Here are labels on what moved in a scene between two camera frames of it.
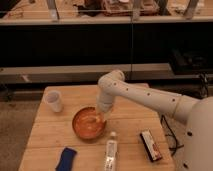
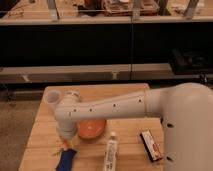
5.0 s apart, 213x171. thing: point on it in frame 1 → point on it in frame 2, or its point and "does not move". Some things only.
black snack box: (150, 145) does not move
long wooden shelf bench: (78, 73) does not move
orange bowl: (87, 124) does not move
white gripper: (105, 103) → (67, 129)
